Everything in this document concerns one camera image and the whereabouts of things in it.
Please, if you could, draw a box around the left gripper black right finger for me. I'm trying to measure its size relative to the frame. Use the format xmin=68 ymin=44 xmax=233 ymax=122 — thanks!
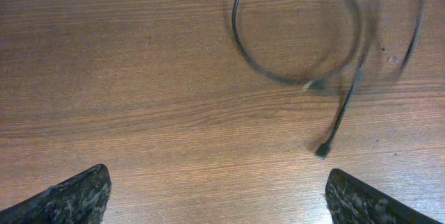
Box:
xmin=325 ymin=168 xmax=440 ymax=224

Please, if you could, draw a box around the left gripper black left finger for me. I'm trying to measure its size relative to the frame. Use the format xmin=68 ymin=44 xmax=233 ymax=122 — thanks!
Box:
xmin=1 ymin=164 xmax=112 ymax=224

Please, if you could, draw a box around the black USB cable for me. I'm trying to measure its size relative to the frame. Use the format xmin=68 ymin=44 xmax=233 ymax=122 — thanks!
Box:
xmin=314 ymin=0 xmax=428 ymax=161

